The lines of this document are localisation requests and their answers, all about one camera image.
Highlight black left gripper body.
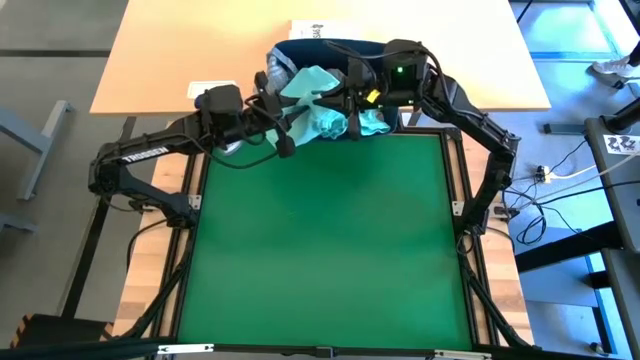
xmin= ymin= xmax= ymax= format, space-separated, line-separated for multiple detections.
xmin=243 ymin=94 xmax=289 ymax=135

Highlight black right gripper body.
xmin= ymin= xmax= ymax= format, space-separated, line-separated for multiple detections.
xmin=344 ymin=55 xmax=387 ymax=117

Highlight teal shorts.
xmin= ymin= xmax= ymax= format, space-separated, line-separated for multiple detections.
xmin=264 ymin=66 xmax=392 ymax=149

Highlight navy white-striped laundry basket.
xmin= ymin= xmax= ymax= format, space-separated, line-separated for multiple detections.
xmin=269 ymin=38 xmax=404 ymax=142

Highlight grey striped garment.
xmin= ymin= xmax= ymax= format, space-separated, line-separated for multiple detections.
xmin=266 ymin=49 xmax=301 ymax=96

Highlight white desk outlet plate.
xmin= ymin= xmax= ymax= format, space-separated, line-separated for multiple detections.
xmin=187 ymin=80 xmax=236 ymax=100

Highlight white printed paper sheet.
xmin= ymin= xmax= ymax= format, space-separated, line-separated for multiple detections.
xmin=289 ymin=19 xmax=364 ymax=41

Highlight clear spray bottle blue trigger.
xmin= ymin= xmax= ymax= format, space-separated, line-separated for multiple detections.
xmin=193 ymin=91 xmax=246 ymax=157

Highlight light wooden desk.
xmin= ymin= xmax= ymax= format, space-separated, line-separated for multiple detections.
xmin=89 ymin=0 xmax=551 ymax=117

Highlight green table mat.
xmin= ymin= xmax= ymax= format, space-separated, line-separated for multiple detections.
xmin=177 ymin=130 xmax=474 ymax=351

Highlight grey desk foot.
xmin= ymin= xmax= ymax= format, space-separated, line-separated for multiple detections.
xmin=543 ymin=122 xmax=587 ymax=136

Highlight black desk foot bar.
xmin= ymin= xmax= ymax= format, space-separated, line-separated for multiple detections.
xmin=59 ymin=115 xmax=137 ymax=319

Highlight grey metal furniture leg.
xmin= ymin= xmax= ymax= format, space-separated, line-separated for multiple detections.
xmin=0 ymin=212 xmax=39 ymax=235
xmin=0 ymin=99 xmax=75 ymax=202

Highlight black cart base beam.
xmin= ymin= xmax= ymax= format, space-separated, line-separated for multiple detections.
xmin=514 ymin=219 xmax=624 ymax=274

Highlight person's shoe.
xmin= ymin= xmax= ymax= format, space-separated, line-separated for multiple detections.
xmin=592 ymin=55 xmax=637 ymax=79

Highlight white fiducial marker sticker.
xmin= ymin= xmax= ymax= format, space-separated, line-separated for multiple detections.
xmin=603 ymin=133 xmax=640 ymax=155

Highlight grey black equipment cart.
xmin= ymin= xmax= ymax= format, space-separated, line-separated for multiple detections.
xmin=583 ymin=97 xmax=640 ymax=360

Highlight black case with hazard stripes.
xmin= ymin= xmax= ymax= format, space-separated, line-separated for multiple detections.
xmin=9 ymin=312 xmax=115 ymax=350

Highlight black cable sleeve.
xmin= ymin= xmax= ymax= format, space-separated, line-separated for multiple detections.
xmin=457 ymin=232 xmax=534 ymax=350
xmin=119 ymin=234 xmax=196 ymax=341

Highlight black aluminium table frame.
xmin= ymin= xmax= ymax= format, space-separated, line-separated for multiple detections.
xmin=149 ymin=121 xmax=536 ymax=359

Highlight white floor cable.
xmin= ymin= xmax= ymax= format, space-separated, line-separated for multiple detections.
xmin=549 ymin=149 xmax=640 ymax=182

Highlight silver metal bracket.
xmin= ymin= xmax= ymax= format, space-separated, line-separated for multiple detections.
xmin=157 ymin=343 xmax=215 ymax=356
xmin=433 ymin=349 xmax=494 ymax=360

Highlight black floor cable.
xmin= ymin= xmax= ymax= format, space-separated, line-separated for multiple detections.
xmin=537 ymin=179 xmax=640 ymax=206

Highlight black cylindrical post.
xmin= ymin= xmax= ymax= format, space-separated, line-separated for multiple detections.
xmin=599 ymin=97 xmax=640 ymax=134

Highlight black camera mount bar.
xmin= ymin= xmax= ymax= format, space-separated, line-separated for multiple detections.
xmin=0 ymin=337 xmax=174 ymax=360

